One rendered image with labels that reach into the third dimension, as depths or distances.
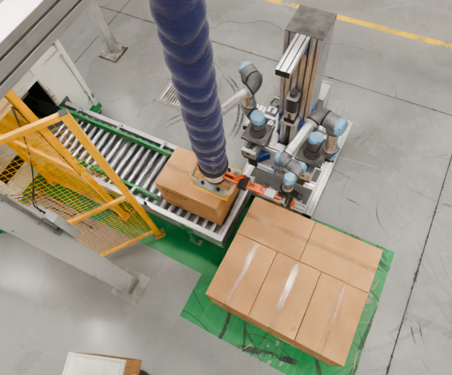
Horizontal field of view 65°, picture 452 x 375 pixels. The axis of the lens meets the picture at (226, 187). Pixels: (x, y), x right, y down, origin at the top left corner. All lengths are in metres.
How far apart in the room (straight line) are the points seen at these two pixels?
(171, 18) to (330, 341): 2.51
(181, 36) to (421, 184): 3.35
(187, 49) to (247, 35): 3.86
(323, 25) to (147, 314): 2.92
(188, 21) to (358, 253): 2.39
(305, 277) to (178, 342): 1.38
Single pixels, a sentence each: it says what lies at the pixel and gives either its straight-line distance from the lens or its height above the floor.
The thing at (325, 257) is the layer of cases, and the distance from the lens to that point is 3.20.
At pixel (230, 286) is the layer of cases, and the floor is 0.54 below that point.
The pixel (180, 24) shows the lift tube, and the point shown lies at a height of 2.62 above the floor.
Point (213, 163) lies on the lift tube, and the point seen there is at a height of 1.49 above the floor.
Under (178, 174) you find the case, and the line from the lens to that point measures 3.07.
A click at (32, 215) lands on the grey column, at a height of 1.91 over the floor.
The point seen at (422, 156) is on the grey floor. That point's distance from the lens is 4.55.
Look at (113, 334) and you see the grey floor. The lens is 3.86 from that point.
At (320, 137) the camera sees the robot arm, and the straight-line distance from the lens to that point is 2.82.
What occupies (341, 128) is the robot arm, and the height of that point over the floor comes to 1.65.
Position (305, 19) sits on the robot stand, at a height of 2.03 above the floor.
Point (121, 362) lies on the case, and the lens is 2.72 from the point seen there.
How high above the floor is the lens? 3.59
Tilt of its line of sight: 64 degrees down
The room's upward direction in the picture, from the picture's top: 11 degrees counter-clockwise
